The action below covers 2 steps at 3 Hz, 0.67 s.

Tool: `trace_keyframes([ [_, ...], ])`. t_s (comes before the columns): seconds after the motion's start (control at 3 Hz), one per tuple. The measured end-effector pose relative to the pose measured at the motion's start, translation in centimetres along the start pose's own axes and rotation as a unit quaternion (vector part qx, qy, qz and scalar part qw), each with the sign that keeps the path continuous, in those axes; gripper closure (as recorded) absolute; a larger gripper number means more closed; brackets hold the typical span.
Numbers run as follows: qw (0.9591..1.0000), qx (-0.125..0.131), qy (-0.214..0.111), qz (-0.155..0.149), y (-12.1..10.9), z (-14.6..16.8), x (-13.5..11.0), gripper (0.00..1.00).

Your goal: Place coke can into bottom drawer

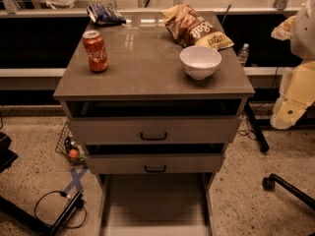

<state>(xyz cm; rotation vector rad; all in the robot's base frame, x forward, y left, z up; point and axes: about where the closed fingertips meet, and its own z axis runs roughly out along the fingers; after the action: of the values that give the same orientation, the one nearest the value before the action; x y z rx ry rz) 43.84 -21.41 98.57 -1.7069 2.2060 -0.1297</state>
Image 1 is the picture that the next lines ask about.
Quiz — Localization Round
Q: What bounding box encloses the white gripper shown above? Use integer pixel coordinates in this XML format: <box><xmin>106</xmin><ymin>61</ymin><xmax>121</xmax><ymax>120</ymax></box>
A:
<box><xmin>271</xmin><ymin>16</ymin><xmax>315</xmax><ymax>130</ymax></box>

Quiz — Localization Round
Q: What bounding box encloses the red coke can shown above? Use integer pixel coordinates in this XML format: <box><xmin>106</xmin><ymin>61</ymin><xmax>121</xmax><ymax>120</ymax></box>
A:
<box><xmin>83</xmin><ymin>29</ymin><xmax>108</xmax><ymax>73</ymax></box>

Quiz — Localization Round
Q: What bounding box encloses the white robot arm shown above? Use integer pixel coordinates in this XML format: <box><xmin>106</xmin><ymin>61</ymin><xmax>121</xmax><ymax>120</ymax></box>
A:
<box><xmin>270</xmin><ymin>0</ymin><xmax>315</xmax><ymax>130</ymax></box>

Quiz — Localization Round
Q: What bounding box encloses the top grey drawer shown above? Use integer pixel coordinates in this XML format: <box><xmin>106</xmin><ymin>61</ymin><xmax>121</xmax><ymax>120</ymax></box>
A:
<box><xmin>68</xmin><ymin>117</ymin><xmax>241</xmax><ymax>145</ymax></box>

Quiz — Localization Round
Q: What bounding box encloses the grey drawer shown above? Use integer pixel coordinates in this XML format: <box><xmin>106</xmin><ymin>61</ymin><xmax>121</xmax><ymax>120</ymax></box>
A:
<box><xmin>68</xmin><ymin>117</ymin><xmax>241</xmax><ymax>145</ymax></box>
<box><xmin>86</xmin><ymin>153</ymin><xmax>223</xmax><ymax>174</ymax></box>

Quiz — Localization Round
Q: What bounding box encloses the grey drawer cabinet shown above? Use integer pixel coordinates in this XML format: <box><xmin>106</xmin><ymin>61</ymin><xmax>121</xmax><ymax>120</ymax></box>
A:
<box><xmin>52</xmin><ymin>10</ymin><xmax>256</xmax><ymax>236</ymax></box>

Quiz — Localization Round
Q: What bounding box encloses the middle grey drawer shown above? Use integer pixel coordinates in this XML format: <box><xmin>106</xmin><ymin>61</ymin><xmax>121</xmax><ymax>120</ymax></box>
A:
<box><xmin>86</xmin><ymin>153</ymin><xmax>223</xmax><ymax>174</ymax></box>

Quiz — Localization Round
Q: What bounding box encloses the open bottom drawer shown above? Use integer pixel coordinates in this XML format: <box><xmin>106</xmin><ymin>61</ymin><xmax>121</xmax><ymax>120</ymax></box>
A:
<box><xmin>97</xmin><ymin>173</ymin><xmax>216</xmax><ymax>236</ymax></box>

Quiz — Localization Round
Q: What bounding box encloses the clear water bottle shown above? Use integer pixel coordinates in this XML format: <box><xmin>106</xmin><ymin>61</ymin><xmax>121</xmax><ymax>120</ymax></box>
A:
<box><xmin>237</xmin><ymin>43</ymin><xmax>249</xmax><ymax>67</ymax></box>

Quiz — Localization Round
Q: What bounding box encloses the black table leg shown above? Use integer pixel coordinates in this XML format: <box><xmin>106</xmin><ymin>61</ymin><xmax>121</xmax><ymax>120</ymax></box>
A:
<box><xmin>244</xmin><ymin>102</ymin><xmax>270</xmax><ymax>152</ymax></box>

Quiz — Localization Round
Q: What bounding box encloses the white bowl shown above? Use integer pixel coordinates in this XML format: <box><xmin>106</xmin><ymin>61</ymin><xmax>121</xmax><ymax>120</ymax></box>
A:
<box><xmin>179</xmin><ymin>45</ymin><xmax>221</xmax><ymax>80</ymax></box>

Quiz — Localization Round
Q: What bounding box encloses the brown chip bag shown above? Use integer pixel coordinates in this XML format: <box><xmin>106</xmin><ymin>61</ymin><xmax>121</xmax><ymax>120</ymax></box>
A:
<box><xmin>161</xmin><ymin>4</ymin><xmax>234</xmax><ymax>50</ymax></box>

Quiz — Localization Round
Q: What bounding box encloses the black chair leg with caster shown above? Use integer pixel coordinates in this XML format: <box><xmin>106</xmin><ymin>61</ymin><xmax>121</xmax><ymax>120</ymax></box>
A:
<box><xmin>262</xmin><ymin>173</ymin><xmax>315</xmax><ymax>210</ymax></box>

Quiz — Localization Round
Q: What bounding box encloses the blue chip bag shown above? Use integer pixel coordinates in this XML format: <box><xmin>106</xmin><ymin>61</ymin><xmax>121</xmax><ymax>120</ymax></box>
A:
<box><xmin>87</xmin><ymin>4</ymin><xmax>126</xmax><ymax>26</ymax></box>

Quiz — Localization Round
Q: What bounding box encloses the wire basket with items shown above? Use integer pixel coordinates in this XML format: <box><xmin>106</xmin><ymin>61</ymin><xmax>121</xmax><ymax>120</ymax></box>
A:
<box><xmin>55</xmin><ymin>124</ymin><xmax>86</xmax><ymax>165</ymax></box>

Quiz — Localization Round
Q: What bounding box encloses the black stand base with cable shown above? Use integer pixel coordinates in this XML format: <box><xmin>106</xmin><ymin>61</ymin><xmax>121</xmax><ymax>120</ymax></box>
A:
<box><xmin>0</xmin><ymin>191</ymin><xmax>88</xmax><ymax>236</ymax></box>

